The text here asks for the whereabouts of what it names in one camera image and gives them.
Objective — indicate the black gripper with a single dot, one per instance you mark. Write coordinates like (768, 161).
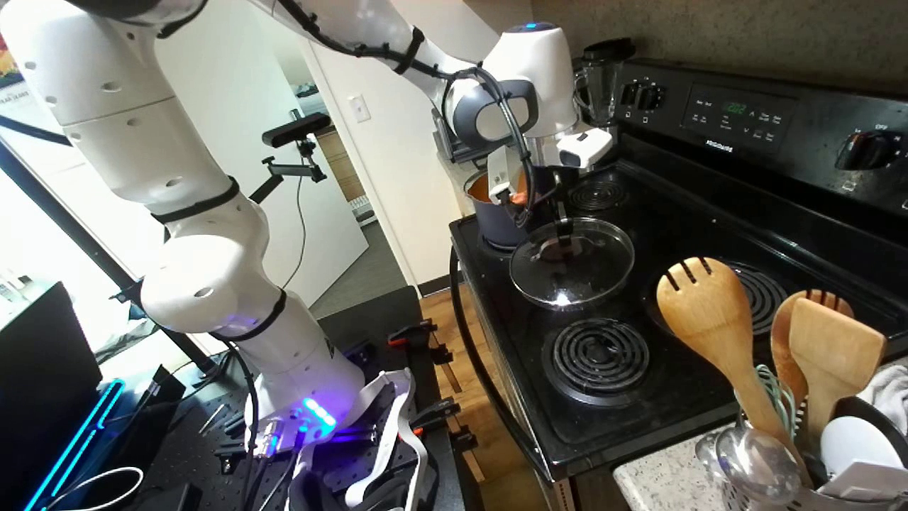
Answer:
(558, 183)

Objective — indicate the round glass pot lid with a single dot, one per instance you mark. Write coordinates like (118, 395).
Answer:
(576, 273)

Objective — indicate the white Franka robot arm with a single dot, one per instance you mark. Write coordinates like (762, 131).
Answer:
(94, 95)

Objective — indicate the black electric stove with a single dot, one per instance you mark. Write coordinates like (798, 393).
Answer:
(681, 217)

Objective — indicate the black stove knob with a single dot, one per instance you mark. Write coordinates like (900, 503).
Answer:
(633, 95)
(869, 148)
(656, 95)

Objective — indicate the large coil burner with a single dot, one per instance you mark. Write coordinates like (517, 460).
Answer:
(599, 356)

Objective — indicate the steel base blender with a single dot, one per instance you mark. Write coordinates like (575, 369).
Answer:
(606, 75)

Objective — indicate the slotted wooden spatula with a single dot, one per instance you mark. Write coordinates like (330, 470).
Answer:
(713, 314)

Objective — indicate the black clamp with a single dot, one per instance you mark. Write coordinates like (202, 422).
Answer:
(422, 342)
(440, 426)

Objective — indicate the black perforated robot table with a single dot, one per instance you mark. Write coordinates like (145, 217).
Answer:
(399, 314)

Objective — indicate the small coil burner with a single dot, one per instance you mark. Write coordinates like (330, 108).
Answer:
(762, 300)

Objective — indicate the wooden spoon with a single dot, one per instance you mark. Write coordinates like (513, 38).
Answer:
(782, 342)

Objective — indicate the plain wooden spatula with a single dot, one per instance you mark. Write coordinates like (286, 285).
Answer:
(833, 356)

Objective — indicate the black monitor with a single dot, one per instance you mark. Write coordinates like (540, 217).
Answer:
(43, 386)

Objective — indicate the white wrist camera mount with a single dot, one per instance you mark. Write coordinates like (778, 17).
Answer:
(586, 148)

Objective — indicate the white light switch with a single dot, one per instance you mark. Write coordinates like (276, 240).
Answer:
(358, 108)

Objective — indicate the black camera on tripod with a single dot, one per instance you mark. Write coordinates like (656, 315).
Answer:
(297, 131)

